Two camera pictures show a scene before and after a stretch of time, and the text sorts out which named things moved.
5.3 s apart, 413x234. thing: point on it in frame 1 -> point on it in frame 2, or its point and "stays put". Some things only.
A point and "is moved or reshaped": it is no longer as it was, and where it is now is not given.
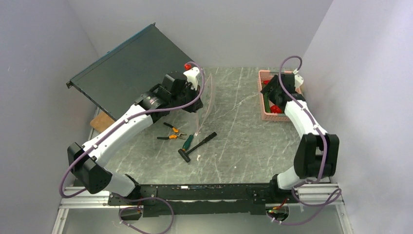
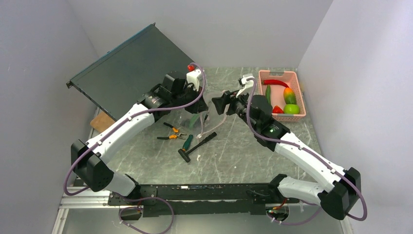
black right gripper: x=273 y=83 -> x=227 y=98
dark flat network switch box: x=116 y=82 stays put
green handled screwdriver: x=187 y=143 stays put
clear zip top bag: x=206 y=97 is moved or reshaped
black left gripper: x=195 y=107 stays put
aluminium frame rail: x=84 y=200 stays put
